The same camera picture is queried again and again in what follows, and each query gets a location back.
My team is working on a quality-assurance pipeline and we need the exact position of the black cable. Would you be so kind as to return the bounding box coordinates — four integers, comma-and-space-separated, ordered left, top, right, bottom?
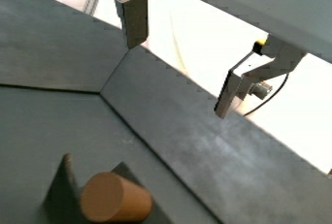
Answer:
243, 72, 291, 117

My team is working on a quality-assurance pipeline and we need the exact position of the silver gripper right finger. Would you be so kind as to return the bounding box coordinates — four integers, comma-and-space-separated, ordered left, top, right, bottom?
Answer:
214, 35, 308, 118

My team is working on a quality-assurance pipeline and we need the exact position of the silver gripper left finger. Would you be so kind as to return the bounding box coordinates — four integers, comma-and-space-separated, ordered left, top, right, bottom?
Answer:
114, 0, 149, 48

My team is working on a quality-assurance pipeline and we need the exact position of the dark grey curved cradle block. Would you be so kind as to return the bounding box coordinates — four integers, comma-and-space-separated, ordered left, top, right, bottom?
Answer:
43, 153, 174, 224

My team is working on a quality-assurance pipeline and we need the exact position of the brown wooden cylinder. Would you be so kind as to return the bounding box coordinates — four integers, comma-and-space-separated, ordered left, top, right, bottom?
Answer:
81, 172, 153, 223

